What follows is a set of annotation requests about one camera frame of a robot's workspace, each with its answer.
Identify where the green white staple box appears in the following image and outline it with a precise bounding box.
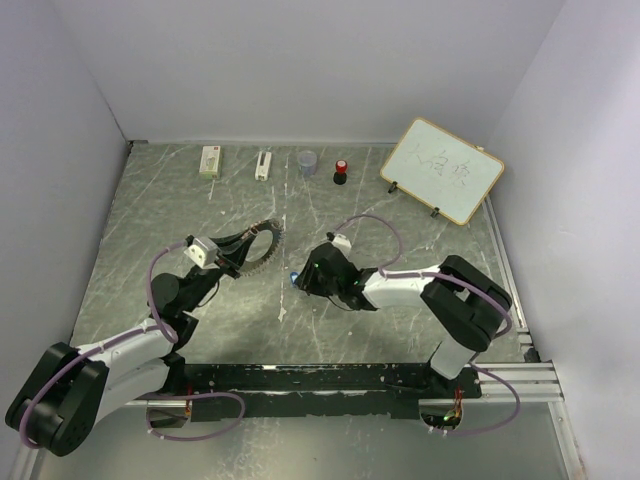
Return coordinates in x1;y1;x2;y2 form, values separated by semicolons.
199;145;221;179

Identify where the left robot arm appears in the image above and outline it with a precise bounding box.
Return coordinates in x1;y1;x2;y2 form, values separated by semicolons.
5;220;282;457

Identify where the aluminium rail frame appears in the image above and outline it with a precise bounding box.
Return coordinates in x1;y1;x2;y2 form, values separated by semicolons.
9;197;581;480

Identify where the yellow framed whiteboard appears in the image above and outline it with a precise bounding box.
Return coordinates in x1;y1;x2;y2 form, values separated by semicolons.
380;117;505;226

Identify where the white stapler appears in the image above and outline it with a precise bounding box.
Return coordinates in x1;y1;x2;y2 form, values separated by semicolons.
254;150;272;181

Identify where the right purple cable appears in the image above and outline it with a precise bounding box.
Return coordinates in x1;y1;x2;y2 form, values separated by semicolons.
329;214;522;437

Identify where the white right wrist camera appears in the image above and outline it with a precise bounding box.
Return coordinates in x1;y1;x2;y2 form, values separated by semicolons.
326;232;352;255

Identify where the clear cup of paperclips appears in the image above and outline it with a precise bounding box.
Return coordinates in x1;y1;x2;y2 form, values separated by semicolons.
297;150;318;177

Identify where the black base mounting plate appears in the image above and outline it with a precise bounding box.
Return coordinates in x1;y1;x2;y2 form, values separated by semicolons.
124;363;484;424

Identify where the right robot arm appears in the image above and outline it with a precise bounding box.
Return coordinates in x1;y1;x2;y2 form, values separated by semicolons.
294;242;513;398

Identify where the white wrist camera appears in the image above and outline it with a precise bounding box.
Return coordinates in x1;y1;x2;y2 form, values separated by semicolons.
326;232;352;255
184;237;219;269

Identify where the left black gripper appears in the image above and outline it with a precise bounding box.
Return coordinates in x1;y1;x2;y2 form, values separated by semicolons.
181;228;255;312

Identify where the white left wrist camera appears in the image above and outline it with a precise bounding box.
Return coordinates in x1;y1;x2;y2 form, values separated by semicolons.
184;237;219;269

